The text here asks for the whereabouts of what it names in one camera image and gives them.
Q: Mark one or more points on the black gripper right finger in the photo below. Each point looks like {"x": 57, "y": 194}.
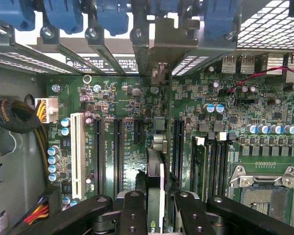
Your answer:
{"x": 193, "y": 215}

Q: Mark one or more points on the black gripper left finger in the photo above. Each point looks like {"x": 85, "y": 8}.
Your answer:
{"x": 133, "y": 215}

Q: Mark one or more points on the long black expansion slot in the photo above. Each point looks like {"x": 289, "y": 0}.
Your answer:
{"x": 98, "y": 159}
{"x": 118, "y": 159}
{"x": 178, "y": 147}

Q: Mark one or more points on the CPU socket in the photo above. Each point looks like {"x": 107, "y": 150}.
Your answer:
{"x": 264, "y": 195}

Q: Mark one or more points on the white expansion slot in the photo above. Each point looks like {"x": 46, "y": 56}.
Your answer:
{"x": 77, "y": 159}

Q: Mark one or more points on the short black expansion slot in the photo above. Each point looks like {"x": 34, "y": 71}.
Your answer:
{"x": 139, "y": 132}

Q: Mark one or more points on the green motherboard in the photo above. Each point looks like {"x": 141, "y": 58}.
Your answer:
{"x": 137, "y": 98}

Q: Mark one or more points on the white power connector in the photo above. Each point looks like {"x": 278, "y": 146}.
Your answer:
{"x": 50, "y": 110}

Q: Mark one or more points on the black open PC case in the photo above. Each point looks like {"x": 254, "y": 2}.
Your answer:
{"x": 14, "y": 147}

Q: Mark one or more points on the perforated metal slot cover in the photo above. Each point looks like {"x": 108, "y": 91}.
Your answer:
{"x": 186, "y": 64}
{"x": 71, "y": 56}
{"x": 27, "y": 61}
{"x": 140, "y": 54}

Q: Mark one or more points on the silver USB port block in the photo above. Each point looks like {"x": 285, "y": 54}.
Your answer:
{"x": 237, "y": 64}

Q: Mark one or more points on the blue card latch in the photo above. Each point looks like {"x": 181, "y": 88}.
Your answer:
{"x": 14, "y": 12}
{"x": 166, "y": 6}
{"x": 220, "y": 17}
{"x": 63, "y": 14}
{"x": 112, "y": 17}

